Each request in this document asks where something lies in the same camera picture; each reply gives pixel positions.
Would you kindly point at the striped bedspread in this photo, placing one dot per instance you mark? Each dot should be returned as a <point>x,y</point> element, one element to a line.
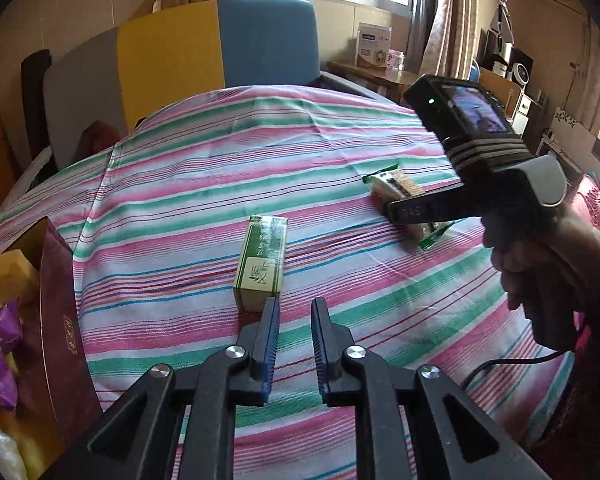
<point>156,223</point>

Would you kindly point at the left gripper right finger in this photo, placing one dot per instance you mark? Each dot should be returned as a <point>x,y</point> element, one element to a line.
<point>330,340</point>

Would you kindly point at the pink cup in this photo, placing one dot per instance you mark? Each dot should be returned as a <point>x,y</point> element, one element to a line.
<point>395,60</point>

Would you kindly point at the wooden side table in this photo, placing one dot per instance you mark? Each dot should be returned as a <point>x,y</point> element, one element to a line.
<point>395,82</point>

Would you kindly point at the yellow sponge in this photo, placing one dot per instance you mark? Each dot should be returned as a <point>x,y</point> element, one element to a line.
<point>18,278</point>

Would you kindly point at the floral curtain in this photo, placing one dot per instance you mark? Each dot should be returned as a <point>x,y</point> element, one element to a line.
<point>443,37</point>

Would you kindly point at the gold tin box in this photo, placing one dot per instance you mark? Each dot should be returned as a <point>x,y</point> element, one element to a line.
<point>57,401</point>

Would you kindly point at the grey yellow blue sofa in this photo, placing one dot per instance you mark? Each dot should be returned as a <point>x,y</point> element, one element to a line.
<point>125,74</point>

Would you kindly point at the white appliance box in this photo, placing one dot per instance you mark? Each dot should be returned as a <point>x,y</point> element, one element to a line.
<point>372,45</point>

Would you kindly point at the green medicine box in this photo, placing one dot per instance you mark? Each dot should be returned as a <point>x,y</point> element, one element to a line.
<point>260,269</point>

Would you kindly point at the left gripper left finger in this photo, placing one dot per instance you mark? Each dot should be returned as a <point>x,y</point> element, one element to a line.
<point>264,350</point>

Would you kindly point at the dark red cushion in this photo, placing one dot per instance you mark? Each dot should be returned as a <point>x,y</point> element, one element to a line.
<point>95,138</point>

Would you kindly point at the black rolled mat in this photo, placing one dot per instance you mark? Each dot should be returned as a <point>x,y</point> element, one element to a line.
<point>33,69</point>

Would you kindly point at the person's right hand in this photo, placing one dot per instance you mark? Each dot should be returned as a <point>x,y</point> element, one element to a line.
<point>570,246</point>

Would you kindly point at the purple snack packet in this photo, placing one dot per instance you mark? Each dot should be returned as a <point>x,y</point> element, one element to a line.
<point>8,387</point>
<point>10,327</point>

